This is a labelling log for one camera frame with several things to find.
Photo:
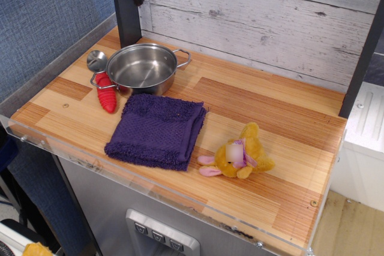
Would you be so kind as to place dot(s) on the stainless steel pot bowl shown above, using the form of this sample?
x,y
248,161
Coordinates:
x,y
146,68

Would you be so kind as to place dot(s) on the purple folded towel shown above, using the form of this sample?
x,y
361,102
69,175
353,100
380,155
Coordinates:
x,y
156,131

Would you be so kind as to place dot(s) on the clear acrylic edge guard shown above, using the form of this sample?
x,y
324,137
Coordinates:
x,y
278,210

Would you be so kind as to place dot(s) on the yellow plush bunny toy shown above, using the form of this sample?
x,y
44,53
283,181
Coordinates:
x,y
238,158

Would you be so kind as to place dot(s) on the stainless toy fridge cabinet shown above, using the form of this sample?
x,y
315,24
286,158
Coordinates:
x,y
104,202

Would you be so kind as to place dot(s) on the silver dispenser button panel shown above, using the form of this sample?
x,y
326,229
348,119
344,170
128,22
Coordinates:
x,y
151,237

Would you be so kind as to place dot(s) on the yellow cloth item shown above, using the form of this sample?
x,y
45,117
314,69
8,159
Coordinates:
x,y
36,249

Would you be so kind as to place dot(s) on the white toy sink counter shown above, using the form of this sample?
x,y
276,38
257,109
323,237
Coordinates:
x,y
358,171

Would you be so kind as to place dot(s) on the dark left support post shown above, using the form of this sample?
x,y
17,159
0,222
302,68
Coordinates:
x,y
128,21

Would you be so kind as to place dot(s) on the dark support post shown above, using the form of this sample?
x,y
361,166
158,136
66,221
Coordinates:
x,y
363,63
128,21

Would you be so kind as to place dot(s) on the red handled metal scoop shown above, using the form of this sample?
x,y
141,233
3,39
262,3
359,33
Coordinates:
x,y
105,91

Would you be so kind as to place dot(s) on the dark right support post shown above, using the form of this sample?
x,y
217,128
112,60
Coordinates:
x,y
363,63

